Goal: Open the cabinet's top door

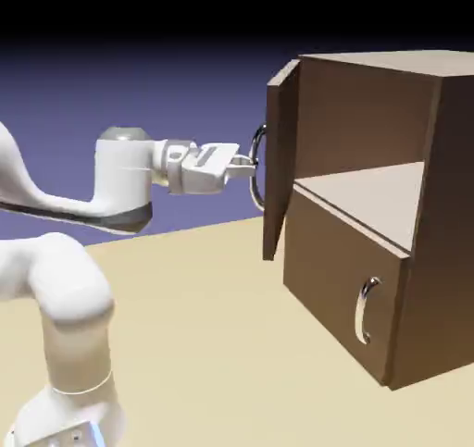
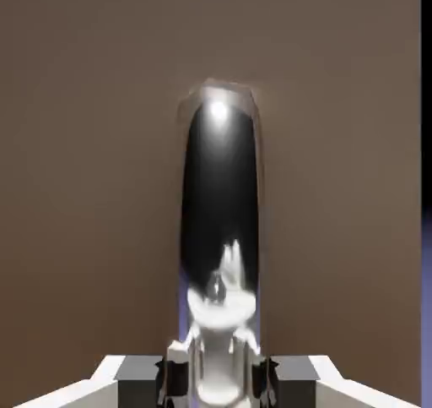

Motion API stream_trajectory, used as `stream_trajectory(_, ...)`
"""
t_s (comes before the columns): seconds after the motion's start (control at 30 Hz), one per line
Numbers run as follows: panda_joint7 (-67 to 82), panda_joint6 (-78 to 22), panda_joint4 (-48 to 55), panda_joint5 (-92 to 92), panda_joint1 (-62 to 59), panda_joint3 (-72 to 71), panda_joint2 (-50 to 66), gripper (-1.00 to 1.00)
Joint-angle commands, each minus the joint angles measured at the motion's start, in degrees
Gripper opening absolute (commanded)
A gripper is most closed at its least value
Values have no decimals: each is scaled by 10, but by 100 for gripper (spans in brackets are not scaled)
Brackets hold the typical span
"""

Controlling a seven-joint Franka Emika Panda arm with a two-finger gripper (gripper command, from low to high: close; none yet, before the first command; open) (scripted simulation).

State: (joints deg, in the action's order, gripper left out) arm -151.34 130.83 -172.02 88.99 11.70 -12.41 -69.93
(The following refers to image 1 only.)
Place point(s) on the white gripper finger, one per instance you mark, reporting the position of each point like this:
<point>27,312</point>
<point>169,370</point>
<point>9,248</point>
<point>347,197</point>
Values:
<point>242,160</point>
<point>237,173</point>

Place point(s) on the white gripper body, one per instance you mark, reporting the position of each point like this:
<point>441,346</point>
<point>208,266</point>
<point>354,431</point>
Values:
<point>207,171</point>

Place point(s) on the brown cabinet door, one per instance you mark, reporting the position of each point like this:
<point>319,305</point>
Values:
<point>277,158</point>
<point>340,288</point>

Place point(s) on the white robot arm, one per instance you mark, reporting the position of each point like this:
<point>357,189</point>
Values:
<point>118,173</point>

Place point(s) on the brown wooden cabinet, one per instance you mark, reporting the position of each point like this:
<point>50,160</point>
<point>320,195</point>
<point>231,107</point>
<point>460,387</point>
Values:
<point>370,213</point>

